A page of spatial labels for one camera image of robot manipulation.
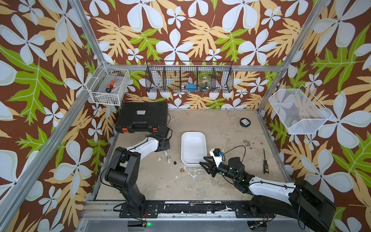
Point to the clear plastic container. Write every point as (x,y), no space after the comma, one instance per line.
(205,82)

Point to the white wire basket left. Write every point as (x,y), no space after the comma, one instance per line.
(108,84)

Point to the white plastic storage box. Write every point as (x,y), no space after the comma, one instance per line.
(193,148)

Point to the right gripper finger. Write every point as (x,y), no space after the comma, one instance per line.
(210,168)
(209,162)

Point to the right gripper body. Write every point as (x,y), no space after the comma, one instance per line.
(223,169)

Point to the black round tape disc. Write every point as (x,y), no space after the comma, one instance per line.
(244,122)

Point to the white wire basket right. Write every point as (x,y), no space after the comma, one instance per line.
(300,111)

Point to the black wire basket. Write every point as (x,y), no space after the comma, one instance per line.
(174,76)

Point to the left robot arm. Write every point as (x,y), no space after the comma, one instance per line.
(123,170)

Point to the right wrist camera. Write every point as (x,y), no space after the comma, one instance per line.
(217,155)

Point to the white wire basket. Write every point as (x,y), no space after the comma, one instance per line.
(300,111)
(108,84)

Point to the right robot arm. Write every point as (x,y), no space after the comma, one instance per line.
(300,200)

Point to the blue object in basket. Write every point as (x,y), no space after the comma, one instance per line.
(191,88)

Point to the red black screwdriver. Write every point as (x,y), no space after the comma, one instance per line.
(110,87)

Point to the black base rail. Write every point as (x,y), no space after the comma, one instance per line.
(153,209)

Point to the black tool case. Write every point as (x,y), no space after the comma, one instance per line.
(142,116)

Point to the yellow black screwdriver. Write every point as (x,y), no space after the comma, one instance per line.
(265,164)

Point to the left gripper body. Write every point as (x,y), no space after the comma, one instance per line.
(166,144)

